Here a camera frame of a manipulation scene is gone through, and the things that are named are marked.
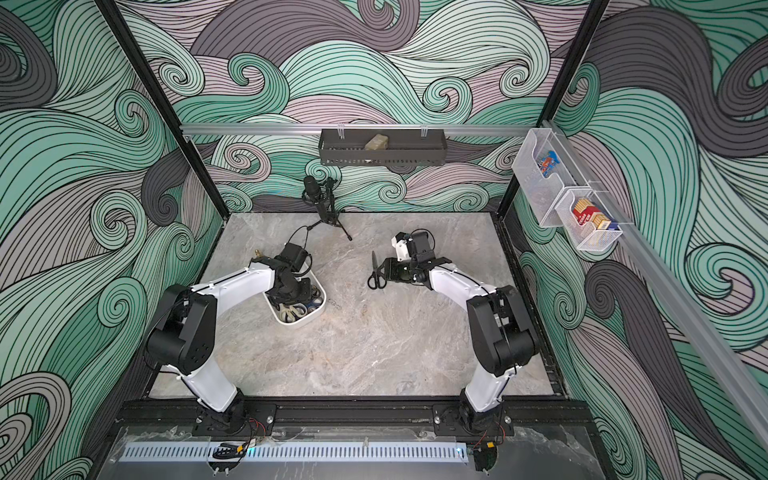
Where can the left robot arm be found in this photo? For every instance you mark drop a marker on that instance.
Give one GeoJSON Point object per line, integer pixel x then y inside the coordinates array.
{"type": "Point", "coordinates": [185, 322]}

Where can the black microphone on tripod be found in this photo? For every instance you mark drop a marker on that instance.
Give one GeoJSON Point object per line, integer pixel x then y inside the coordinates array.
{"type": "Point", "coordinates": [321, 196]}

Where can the clear wall bin upper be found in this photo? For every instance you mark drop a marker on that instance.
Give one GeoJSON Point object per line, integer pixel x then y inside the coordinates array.
{"type": "Point", "coordinates": [541, 193]}

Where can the blue red packet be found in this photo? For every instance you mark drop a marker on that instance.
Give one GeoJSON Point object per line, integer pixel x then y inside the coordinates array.
{"type": "Point", "coordinates": [547, 163]}

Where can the red yellow boxes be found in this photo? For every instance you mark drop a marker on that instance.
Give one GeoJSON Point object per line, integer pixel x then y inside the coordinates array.
{"type": "Point", "coordinates": [586, 212]}

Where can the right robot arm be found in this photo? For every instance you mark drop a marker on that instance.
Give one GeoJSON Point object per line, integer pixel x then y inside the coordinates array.
{"type": "Point", "coordinates": [502, 334]}

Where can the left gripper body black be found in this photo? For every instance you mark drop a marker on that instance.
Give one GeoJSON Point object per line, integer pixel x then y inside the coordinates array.
{"type": "Point", "coordinates": [299, 292]}

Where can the cream handled scissors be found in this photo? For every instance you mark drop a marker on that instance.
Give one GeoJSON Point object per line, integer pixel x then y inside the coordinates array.
{"type": "Point", "coordinates": [290, 313]}

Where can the white plastic storage box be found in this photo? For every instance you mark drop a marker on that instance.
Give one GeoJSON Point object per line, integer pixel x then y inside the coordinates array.
{"type": "Point", "coordinates": [316, 290]}

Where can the aluminium wall rail back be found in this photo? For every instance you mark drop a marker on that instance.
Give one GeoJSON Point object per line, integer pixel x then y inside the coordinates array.
{"type": "Point", "coordinates": [301, 129]}

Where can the clear wall bin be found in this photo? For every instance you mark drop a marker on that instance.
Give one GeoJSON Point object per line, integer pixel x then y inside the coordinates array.
{"type": "Point", "coordinates": [585, 238]}
{"type": "Point", "coordinates": [541, 193]}

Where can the black wall shelf tray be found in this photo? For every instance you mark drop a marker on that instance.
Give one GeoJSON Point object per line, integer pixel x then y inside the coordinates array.
{"type": "Point", "coordinates": [407, 148]}

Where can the clear wall bin lower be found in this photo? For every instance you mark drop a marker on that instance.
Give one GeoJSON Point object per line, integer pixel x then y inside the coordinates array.
{"type": "Point", "coordinates": [585, 238]}

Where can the white perforated cable duct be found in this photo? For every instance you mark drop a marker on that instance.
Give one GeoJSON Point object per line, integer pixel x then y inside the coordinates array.
{"type": "Point", "coordinates": [311, 452]}

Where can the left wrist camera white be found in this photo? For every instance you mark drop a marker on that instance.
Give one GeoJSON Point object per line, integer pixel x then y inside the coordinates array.
{"type": "Point", "coordinates": [298, 259]}

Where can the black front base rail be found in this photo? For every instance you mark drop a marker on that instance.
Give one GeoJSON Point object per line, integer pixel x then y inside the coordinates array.
{"type": "Point", "coordinates": [442, 415]}

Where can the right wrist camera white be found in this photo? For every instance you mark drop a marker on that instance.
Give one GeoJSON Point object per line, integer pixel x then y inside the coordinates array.
{"type": "Point", "coordinates": [417, 246]}

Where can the blue handled scissors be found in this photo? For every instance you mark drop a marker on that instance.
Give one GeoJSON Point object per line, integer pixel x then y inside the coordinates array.
{"type": "Point", "coordinates": [315, 303]}

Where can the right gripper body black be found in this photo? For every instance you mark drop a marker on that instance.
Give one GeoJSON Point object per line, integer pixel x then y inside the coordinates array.
{"type": "Point", "coordinates": [390, 270]}

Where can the large black scissors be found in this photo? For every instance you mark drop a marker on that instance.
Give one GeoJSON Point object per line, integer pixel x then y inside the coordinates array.
{"type": "Point", "coordinates": [377, 279]}

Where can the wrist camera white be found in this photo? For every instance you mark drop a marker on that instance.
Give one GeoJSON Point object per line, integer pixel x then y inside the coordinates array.
{"type": "Point", "coordinates": [417, 246]}
{"type": "Point", "coordinates": [298, 259]}

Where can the beige block in tray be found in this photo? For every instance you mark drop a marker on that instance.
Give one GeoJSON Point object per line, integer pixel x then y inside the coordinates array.
{"type": "Point", "coordinates": [378, 142]}

